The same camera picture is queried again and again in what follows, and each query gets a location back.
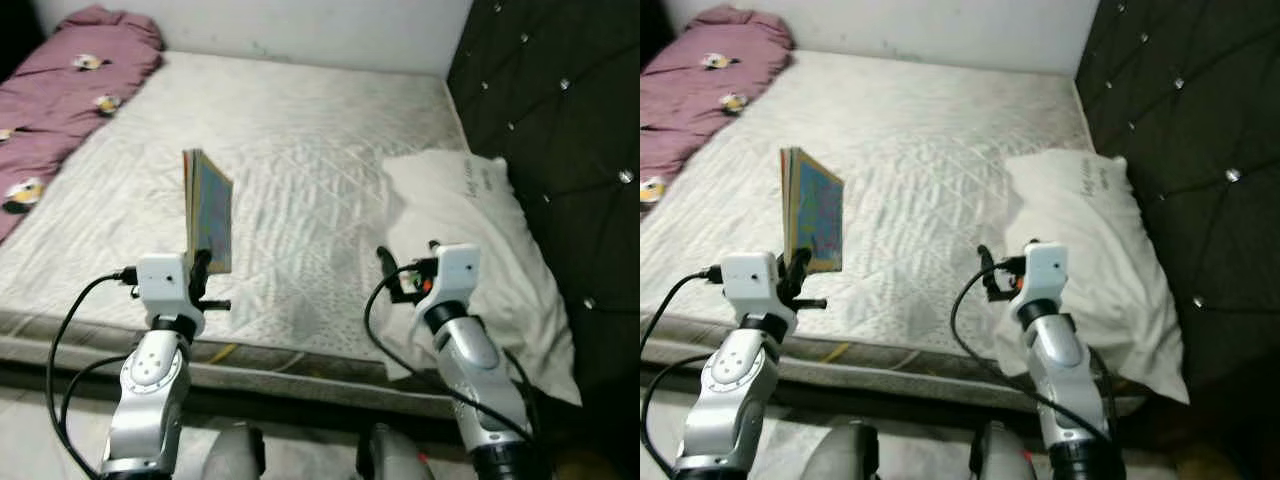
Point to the white quilted mattress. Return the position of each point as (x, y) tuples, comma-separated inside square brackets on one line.
[(930, 140), (300, 140)]

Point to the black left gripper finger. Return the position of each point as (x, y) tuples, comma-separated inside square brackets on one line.
[(200, 267), (800, 267)]

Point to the colourful children's board book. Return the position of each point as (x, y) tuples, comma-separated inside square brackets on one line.
[(210, 210), (815, 210)]

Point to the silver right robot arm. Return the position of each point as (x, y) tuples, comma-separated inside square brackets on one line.
[(1070, 390), (480, 390)]

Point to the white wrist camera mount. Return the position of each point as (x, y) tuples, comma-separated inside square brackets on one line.
[(163, 285), (455, 280), (1040, 278), (748, 285)]

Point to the white pillow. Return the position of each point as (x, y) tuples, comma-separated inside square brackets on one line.
[(1090, 240), (470, 240)]

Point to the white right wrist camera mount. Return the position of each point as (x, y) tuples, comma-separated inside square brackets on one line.
[(1040, 278), (455, 280)]

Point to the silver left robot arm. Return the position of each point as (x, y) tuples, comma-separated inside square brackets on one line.
[(150, 400), (735, 400)]

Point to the silver right robot leg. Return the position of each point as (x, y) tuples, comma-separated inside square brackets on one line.
[(390, 455), (1000, 455)]

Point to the black tufted headboard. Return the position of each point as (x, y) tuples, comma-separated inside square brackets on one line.
[(1190, 100), (560, 100)]

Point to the silver robot leg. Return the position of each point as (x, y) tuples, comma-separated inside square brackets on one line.
[(235, 455), (845, 455), (390, 455), (1000, 455)]

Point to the silver left robot leg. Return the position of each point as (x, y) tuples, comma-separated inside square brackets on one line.
[(235, 455), (845, 455)]

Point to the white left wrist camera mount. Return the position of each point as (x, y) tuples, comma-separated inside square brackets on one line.
[(163, 285), (748, 285)]

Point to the dark bed base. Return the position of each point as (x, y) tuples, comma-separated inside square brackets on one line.
[(300, 402), (900, 398)]

